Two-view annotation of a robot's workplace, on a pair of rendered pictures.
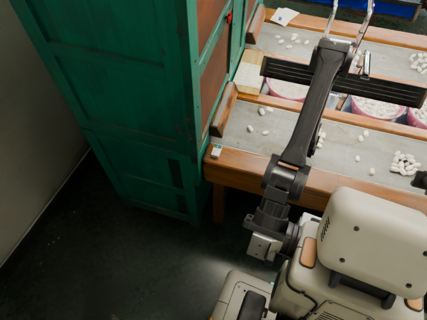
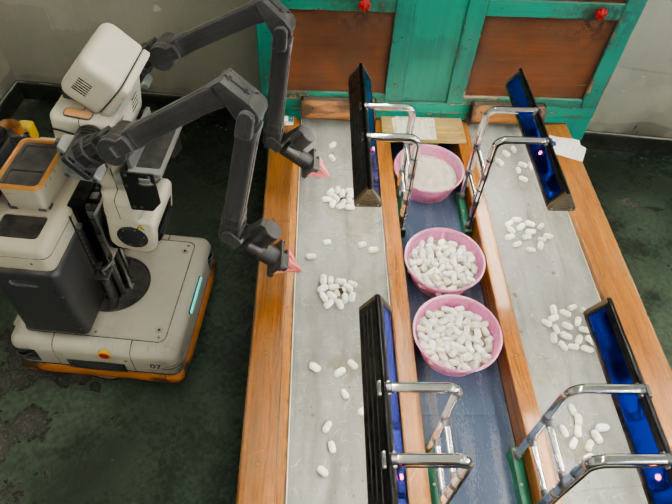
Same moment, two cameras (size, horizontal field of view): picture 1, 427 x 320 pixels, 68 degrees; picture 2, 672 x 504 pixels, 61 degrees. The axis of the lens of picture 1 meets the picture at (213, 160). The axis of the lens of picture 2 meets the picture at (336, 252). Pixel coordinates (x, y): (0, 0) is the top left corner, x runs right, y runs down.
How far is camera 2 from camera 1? 1.88 m
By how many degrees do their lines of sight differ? 40
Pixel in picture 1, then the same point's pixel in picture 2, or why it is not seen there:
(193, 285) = not seen: hidden behind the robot
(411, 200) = (276, 291)
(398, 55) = (573, 292)
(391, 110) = (436, 282)
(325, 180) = (278, 209)
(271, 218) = not seen: hidden behind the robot
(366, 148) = (348, 253)
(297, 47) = (506, 172)
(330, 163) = (310, 219)
